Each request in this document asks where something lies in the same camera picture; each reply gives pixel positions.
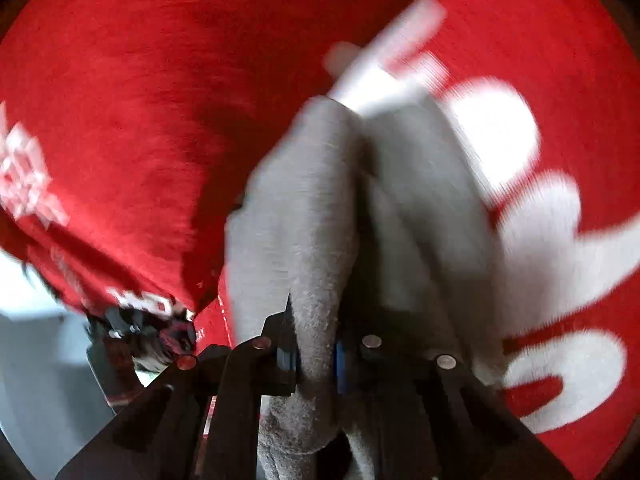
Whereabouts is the red printed blanket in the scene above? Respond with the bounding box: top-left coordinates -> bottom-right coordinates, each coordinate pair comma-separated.
0,0 -> 640,480

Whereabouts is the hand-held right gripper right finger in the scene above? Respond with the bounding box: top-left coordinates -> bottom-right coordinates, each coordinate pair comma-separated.
335,334 -> 573,480

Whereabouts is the grey fleece cloth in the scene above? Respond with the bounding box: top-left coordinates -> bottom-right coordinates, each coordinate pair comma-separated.
222,95 -> 506,480

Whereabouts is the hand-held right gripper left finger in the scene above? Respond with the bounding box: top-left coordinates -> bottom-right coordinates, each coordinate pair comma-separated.
55,294 -> 302,480

